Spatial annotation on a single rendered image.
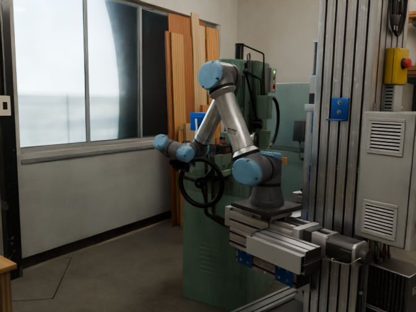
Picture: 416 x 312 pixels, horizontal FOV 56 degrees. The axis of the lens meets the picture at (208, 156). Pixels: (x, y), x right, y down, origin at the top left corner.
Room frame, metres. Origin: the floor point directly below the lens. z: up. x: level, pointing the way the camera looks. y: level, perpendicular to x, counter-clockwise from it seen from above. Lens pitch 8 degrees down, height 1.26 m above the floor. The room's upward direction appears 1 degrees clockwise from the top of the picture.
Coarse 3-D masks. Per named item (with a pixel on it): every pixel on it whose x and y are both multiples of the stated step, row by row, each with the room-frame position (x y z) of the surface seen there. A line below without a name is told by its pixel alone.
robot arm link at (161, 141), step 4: (156, 136) 1.82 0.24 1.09; (160, 136) 1.81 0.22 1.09; (164, 136) 1.81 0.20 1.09; (156, 140) 1.81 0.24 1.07; (160, 140) 1.80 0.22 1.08; (164, 140) 1.79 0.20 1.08; (168, 140) 1.81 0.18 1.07; (172, 140) 1.82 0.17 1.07; (156, 144) 1.80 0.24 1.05; (160, 144) 1.79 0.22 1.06; (164, 144) 1.78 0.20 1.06; (156, 148) 1.80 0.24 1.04; (160, 148) 1.79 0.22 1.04; (164, 148) 1.80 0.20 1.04; (164, 152) 1.81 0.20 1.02; (168, 156) 1.86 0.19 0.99
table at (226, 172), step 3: (198, 162) 2.34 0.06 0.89; (198, 165) 2.34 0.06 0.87; (228, 165) 2.24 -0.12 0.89; (231, 165) 2.23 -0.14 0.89; (189, 168) 2.37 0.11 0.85; (195, 168) 2.35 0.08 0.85; (198, 168) 2.23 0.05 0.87; (228, 168) 2.24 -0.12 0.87; (231, 168) 2.23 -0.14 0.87; (198, 171) 2.23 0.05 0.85; (201, 171) 2.22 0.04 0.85; (222, 171) 2.16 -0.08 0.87; (225, 171) 2.16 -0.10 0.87; (228, 171) 2.20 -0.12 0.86; (231, 171) 2.23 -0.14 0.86; (216, 174) 2.17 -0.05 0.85; (225, 174) 2.16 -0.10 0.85; (228, 174) 2.20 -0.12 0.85
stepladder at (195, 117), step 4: (200, 112) 3.45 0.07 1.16; (192, 116) 3.32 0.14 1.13; (196, 116) 3.30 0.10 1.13; (200, 116) 3.28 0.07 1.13; (204, 116) 3.27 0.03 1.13; (192, 120) 3.32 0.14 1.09; (196, 120) 3.28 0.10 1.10; (200, 120) 3.27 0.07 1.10; (192, 124) 3.32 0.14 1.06; (196, 124) 3.28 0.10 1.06; (200, 124) 3.27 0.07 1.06; (192, 128) 3.32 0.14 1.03; (196, 128) 3.28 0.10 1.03; (196, 132) 3.28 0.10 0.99; (212, 136) 3.43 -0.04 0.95; (212, 140) 3.42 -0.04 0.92
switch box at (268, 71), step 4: (268, 68) 2.60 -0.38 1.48; (272, 68) 2.61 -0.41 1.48; (268, 72) 2.60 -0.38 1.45; (272, 72) 2.61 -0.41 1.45; (268, 76) 2.60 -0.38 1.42; (272, 76) 2.61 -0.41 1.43; (268, 80) 2.59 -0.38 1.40; (272, 80) 2.61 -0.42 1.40; (268, 84) 2.59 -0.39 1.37; (272, 84) 2.62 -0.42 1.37; (268, 88) 2.59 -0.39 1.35; (272, 88) 2.62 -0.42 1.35; (268, 92) 2.60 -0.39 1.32; (272, 92) 2.63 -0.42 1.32
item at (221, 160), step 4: (208, 156) 2.20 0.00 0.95; (216, 156) 2.17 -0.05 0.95; (220, 156) 2.16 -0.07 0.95; (224, 156) 2.19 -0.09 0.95; (228, 156) 2.24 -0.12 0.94; (216, 160) 2.17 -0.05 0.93; (220, 160) 2.16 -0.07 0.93; (224, 160) 2.19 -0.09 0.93; (228, 160) 2.24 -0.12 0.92; (200, 164) 2.22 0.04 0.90; (208, 164) 2.20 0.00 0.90; (220, 164) 2.16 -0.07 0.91; (224, 164) 2.19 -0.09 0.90; (200, 168) 2.22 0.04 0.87; (208, 168) 2.20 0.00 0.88; (220, 168) 2.16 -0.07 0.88; (224, 168) 2.19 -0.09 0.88
